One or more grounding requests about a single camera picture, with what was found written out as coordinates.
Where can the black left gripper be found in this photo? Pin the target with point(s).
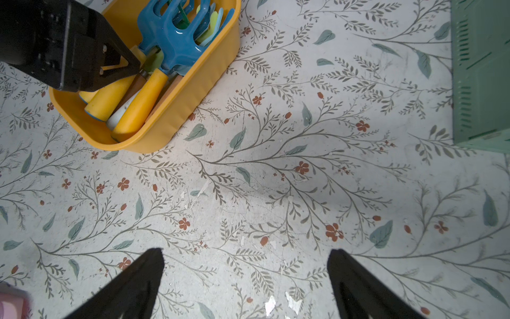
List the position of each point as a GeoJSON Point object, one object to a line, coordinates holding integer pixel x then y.
{"type": "Point", "coordinates": [64, 44]}

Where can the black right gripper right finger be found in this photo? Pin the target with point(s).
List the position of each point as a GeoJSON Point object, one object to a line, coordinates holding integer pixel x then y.
{"type": "Point", "coordinates": [359, 294]}

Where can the yellow plastic storage box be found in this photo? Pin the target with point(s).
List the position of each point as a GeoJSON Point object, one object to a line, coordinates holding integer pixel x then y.
{"type": "Point", "coordinates": [175, 108]}

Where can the pink plastic case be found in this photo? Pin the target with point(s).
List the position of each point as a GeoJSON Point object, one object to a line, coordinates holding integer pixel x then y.
{"type": "Point", "coordinates": [14, 302]}

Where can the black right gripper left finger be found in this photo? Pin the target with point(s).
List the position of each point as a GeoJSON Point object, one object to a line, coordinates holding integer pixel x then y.
{"type": "Point", "coordinates": [132, 294]}

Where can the green plastic file organizer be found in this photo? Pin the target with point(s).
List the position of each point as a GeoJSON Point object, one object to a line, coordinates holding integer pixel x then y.
{"type": "Point", "coordinates": [480, 60]}

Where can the light blue rake pale handle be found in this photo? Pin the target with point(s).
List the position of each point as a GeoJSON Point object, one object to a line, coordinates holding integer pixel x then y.
{"type": "Point", "coordinates": [216, 25]}

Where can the dark blue rake yellow handle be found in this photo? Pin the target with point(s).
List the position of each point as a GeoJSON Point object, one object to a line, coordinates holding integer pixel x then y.
{"type": "Point", "coordinates": [179, 48]}

